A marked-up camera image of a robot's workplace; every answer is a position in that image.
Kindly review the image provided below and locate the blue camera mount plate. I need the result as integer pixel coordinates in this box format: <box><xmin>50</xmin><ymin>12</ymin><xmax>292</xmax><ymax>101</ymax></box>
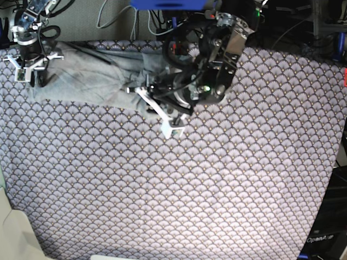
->
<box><xmin>131</xmin><ymin>0</ymin><xmax>207</xmax><ymax>10</ymax></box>

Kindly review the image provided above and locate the red black table clamp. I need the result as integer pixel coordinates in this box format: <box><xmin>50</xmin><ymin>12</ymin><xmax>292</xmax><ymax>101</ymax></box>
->
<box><xmin>172</xmin><ymin>17</ymin><xmax>181</xmax><ymax>55</ymax></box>

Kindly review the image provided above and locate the black power strip red switch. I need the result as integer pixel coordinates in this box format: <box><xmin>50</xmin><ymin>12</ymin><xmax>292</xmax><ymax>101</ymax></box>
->
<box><xmin>204</xmin><ymin>9</ymin><xmax>220</xmax><ymax>20</ymax></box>

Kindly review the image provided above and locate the black OpenArm box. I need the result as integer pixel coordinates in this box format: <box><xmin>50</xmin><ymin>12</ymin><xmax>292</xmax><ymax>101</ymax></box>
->
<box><xmin>298</xmin><ymin>166</ymin><xmax>346</xmax><ymax>259</ymax></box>

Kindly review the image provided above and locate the patterned fan-print tablecloth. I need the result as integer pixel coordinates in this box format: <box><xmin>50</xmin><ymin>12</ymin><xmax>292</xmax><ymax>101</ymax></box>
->
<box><xmin>1</xmin><ymin>48</ymin><xmax>346</xmax><ymax>259</ymax></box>

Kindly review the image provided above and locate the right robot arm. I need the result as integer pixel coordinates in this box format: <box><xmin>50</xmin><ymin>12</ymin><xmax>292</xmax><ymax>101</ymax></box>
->
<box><xmin>4</xmin><ymin>1</ymin><xmax>75</xmax><ymax>87</ymax></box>

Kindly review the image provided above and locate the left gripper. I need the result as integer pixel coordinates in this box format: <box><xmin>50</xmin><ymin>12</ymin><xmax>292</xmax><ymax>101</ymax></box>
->
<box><xmin>146</xmin><ymin>73</ymin><xmax>201</xmax><ymax>114</ymax></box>

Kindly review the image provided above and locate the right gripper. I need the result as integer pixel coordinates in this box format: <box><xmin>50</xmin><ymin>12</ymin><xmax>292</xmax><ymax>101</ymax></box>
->
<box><xmin>18</xmin><ymin>43</ymin><xmax>48</xmax><ymax>87</ymax></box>

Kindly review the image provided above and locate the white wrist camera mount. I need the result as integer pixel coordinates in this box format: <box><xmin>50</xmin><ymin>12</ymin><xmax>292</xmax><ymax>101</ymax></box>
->
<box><xmin>3</xmin><ymin>52</ymin><xmax>64</xmax><ymax>83</ymax></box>
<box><xmin>126</xmin><ymin>87</ymin><xmax>188</xmax><ymax>139</ymax></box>

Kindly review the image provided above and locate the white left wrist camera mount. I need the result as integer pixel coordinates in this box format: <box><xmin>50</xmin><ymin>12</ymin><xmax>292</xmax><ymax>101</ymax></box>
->
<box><xmin>126</xmin><ymin>87</ymin><xmax>188</xmax><ymax>139</ymax></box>

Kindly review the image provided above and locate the grey T-shirt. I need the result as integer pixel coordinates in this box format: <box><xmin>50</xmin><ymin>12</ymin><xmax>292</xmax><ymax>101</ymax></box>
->
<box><xmin>25</xmin><ymin>42</ymin><xmax>167</xmax><ymax>119</ymax></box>

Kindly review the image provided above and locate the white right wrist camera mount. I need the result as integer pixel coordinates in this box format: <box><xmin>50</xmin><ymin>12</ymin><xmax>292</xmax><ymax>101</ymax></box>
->
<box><xmin>3</xmin><ymin>52</ymin><xmax>64</xmax><ymax>83</ymax></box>

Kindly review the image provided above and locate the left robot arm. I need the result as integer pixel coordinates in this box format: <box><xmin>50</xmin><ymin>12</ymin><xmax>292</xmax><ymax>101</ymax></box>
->
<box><xmin>147</xmin><ymin>1</ymin><xmax>264</xmax><ymax>115</ymax></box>

